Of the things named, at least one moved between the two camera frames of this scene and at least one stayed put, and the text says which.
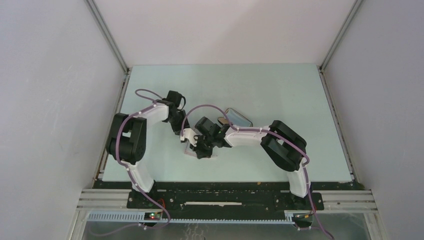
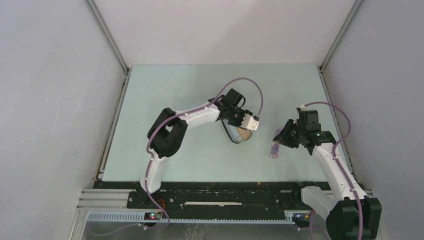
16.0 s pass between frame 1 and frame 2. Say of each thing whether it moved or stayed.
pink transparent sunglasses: moved
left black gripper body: moved
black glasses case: moved
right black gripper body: moved
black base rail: stayed
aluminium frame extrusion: stayed
